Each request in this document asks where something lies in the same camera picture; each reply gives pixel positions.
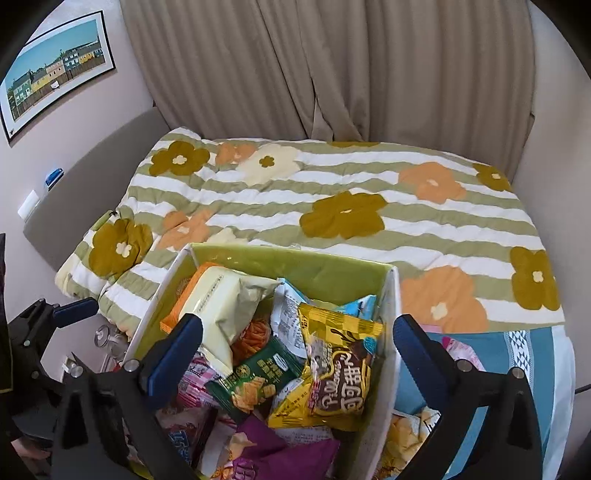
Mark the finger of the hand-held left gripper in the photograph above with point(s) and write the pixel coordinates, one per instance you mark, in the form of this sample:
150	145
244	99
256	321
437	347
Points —
76	365
74	308

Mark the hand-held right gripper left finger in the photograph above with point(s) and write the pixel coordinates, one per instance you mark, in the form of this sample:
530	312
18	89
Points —
178	350

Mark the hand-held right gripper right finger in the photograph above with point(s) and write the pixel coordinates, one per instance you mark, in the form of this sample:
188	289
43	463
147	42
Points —
413	350

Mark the pink striped snack packet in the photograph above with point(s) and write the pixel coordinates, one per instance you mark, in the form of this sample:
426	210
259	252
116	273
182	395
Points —
198	383

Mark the cream orange-edged snack packet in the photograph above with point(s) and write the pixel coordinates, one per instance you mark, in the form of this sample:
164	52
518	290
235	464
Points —
217	300

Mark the yellow chocolate snack packet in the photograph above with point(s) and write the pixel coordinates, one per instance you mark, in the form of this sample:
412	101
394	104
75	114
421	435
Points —
339	364

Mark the green storage box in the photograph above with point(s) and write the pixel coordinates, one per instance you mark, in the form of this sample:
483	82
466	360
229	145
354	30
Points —
323	272

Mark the purple snack packet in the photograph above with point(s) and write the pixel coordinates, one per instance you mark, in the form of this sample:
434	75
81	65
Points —
277	452

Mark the person's left hand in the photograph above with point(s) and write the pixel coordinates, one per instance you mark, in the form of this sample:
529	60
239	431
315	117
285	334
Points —
28	450

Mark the clear drinking glass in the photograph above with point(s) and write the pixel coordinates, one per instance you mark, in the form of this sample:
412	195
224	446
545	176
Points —
110	340

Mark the light pink snack packet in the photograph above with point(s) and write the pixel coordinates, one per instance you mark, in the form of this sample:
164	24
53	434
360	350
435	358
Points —
458	351

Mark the light blue snack packet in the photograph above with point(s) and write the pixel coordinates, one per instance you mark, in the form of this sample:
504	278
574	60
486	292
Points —
358	308

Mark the orange sticks snack packet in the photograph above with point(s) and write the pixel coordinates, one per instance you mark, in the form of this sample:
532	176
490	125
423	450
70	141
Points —
251	339

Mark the teal patterned cloth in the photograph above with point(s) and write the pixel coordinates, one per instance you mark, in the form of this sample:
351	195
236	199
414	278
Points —
489	350

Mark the green cracker snack packet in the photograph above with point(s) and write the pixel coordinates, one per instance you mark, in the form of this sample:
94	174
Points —
258	369

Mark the yellow chips packet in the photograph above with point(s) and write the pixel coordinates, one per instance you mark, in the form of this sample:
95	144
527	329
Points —
406	438

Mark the grey upholstered headboard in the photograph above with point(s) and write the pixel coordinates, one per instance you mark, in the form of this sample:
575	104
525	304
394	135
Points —
83	194

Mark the white silver snack packet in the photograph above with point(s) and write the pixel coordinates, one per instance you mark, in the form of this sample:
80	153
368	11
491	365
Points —
288	309

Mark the plain yellow snack packet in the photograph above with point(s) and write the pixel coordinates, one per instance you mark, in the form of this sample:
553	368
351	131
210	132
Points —
288	406

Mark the small blue item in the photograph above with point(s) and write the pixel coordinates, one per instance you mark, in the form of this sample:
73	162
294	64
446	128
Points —
53	178

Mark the floral striped blanket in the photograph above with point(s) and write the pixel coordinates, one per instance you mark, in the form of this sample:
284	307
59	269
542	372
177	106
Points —
369	184

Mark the beige curtain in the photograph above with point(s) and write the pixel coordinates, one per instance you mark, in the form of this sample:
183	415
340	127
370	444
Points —
323	69

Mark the white wall switch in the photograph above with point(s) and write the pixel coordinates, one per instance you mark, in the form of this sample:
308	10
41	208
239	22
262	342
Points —
28	204

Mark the framed wall picture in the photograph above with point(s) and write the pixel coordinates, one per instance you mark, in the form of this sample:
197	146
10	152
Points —
51	74

